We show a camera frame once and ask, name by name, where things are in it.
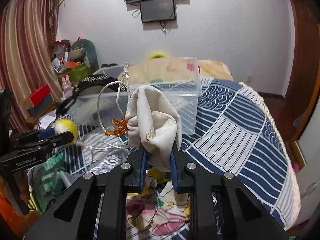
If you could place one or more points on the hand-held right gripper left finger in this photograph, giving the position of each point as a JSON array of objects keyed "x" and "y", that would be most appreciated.
[{"x": 143, "y": 170}]

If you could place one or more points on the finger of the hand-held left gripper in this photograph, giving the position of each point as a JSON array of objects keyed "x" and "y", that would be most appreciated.
[
  {"x": 46, "y": 133},
  {"x": 60, "y": 140}
]

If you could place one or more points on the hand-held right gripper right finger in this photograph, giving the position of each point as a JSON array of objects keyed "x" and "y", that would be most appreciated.
[{"x": 173, "y": 172}]

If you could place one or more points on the yellow white soft ball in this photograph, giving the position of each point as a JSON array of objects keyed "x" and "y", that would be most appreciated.
[{"x": 67, "y": 128}]

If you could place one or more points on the white cloth pouch orange ribbon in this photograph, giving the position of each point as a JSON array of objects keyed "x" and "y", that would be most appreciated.
[{"x": 155, "y": 105}]

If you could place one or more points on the clear plastic storage box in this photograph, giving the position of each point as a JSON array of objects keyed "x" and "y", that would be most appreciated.
[{"x": 186, "y": 100}]

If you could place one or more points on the grey box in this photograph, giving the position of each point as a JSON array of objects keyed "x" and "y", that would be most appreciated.
[{"x": 41, "y": 108}]

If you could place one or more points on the green white cloth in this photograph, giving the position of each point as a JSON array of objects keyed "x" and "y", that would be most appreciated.
[{"x": 50, "y": 176}]

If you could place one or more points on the red box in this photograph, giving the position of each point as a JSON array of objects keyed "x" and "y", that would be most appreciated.
[{"x": 37, "y": 95}]

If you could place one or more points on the floral printed cloth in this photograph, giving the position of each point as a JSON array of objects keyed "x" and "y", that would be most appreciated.
[{"x": 150, "y": 210}]

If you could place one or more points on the pink rabbit toy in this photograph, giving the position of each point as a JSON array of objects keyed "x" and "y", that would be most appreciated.
[{"x": 66, "y": 85}]

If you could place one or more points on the black woven bag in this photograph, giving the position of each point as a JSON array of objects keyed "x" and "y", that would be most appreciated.
[{"x": 91, "y": 81}]

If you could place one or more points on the green cardboard box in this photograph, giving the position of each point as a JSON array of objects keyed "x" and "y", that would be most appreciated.
[{"x": 78, "y": 72}]

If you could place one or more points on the blue white patterned blanket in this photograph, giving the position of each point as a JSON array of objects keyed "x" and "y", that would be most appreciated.
[{"x": 237, "y": 130}]

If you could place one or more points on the striped red curtain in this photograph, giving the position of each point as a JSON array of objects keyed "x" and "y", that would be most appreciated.
[{"x": 22, "y": 42}]

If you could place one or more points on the peach printed blanket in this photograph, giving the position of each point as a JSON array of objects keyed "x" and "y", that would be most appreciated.
[{"x": 215, "y": 67}]

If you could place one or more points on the yellow plush toy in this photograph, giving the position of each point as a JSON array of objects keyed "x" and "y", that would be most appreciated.
[{"x": 157, "y": 54}]

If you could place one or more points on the brown wooden door frame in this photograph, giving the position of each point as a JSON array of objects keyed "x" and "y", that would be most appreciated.
[{"x": 303, "y": 55}]

